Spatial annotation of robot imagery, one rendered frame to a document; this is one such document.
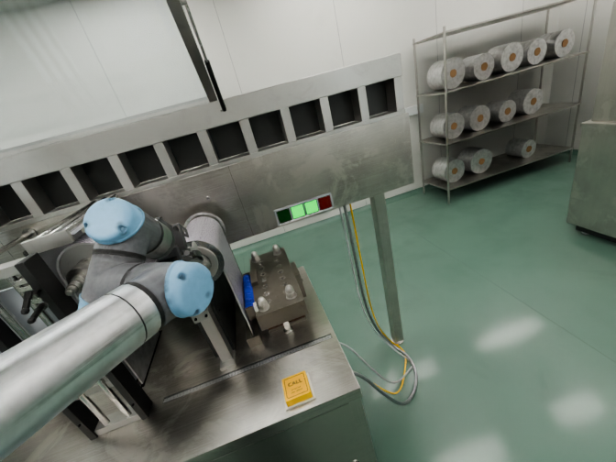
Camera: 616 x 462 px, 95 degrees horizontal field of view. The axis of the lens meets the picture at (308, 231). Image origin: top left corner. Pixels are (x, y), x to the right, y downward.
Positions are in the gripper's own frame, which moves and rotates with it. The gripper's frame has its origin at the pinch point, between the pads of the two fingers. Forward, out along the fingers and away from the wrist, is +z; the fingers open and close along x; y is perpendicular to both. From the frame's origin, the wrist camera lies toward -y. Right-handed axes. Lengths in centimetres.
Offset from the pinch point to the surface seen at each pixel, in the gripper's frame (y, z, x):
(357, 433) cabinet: -60, 22, -28
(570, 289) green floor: -69, 115, -204
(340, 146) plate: 33, 21, -59
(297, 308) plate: -19.7, 17.5, -23.1
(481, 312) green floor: -63, 122, -142
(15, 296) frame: 3.5, -10.2, 35.4
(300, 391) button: -40.0, 6.0, -16.9
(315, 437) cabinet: -55, 18, -16
